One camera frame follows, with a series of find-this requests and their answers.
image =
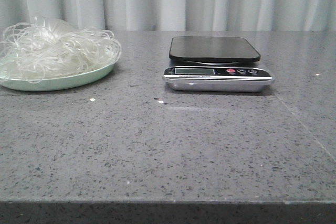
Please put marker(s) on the white pleated curtain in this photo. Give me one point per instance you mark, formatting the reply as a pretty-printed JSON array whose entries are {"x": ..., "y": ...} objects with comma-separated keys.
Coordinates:
[{"x": 201, "y": 15}]

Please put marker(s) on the white vermicelli noodle bundle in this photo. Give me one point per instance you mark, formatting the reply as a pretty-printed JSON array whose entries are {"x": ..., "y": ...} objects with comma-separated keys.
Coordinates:
[{"x": 52, "y": 48}]

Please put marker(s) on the silver black kitchen scale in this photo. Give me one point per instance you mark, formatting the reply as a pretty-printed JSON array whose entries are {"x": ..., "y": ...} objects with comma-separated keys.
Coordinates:
[{"x": 223, "y": 64}]

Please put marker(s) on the light green round plate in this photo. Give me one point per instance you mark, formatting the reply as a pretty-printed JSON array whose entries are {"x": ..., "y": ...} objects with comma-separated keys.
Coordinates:
[{"x": 59, "y": 83}]

